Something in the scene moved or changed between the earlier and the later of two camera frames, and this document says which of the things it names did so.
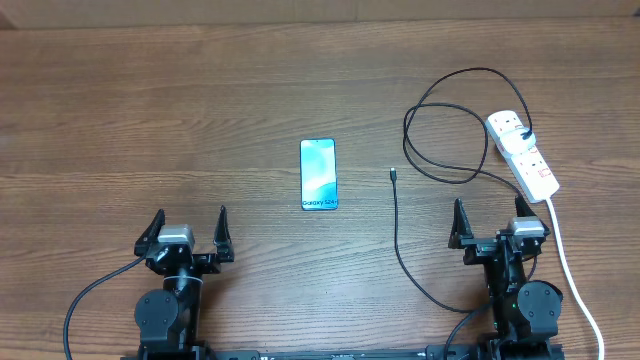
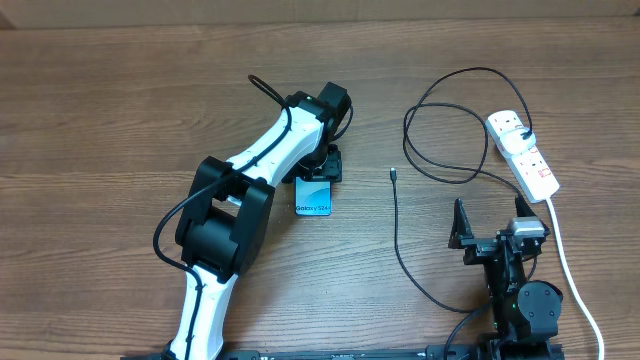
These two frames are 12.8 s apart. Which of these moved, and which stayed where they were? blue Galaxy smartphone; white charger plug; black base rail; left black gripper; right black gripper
Moved: blue Galaxy smartphone; left black gripper
Stayed: right black gripper; white charger plug; black base rail
